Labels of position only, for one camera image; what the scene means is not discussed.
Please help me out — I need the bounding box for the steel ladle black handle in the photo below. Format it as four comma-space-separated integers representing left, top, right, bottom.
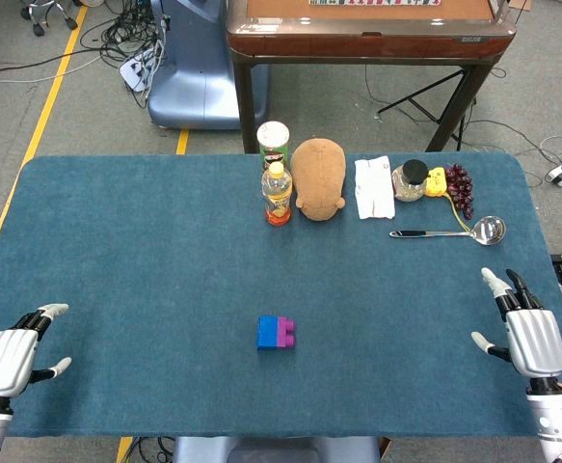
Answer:
388, 215, 508, 247

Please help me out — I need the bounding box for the blue grey machine base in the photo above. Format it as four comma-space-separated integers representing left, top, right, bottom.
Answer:
147, 0, 271, 130

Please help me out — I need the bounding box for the purple grape bunch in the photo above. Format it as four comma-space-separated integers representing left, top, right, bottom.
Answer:
443, 163, 475, 221

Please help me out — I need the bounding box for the glass jar black lid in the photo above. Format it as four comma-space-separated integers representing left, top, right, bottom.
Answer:
391, 159, 430, 204

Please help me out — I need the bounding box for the grey blue robot torso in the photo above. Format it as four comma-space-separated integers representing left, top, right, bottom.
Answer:
172, 436, 383, 463

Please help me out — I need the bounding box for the blue felt table cover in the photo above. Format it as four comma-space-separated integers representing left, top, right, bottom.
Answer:
0, 152, 562, 439

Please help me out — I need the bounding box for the purple toy brick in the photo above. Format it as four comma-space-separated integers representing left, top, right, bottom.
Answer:
276, 316, 298, 349

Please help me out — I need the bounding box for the black floor cable tangle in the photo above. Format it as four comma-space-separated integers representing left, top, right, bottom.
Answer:
80, 0, 171, 110

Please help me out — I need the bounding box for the brown plush toy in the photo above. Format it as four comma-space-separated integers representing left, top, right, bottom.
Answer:
290, 137, 349, 223

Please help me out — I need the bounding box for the blue toy brick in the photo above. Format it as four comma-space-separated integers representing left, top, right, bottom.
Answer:
256, 315, 280, 351

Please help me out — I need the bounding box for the yellow drink bottle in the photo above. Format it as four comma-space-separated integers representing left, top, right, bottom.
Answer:
260, 161, 294, 228

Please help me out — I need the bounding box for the row of mahjong tiles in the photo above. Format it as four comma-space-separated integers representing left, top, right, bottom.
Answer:
308, 0, 442, 8

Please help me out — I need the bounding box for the office chair wheel base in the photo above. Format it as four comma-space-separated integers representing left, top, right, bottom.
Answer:
19, 0, 79, 38

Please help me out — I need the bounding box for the brown mahjong table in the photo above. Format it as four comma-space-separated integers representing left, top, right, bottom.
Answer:
226, 0, 518, 154

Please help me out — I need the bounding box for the green chips can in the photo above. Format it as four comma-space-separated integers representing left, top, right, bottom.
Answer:
255, 121, 291, 171

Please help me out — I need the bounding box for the white power strip with plugs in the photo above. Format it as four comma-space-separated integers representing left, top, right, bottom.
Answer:
119, 45, 164, 92

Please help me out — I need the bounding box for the yellow toy with cord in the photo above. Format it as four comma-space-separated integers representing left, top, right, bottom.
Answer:
423, 166, 474, 235

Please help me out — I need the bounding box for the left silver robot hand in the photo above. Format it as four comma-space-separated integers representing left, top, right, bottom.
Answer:
0, 303, 73, 399

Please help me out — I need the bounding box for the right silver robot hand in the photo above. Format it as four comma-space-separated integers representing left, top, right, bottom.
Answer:
470, 267, 562, 380

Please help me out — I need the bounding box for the white tissue packet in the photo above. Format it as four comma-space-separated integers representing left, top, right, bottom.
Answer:
354, 155, 396, 221

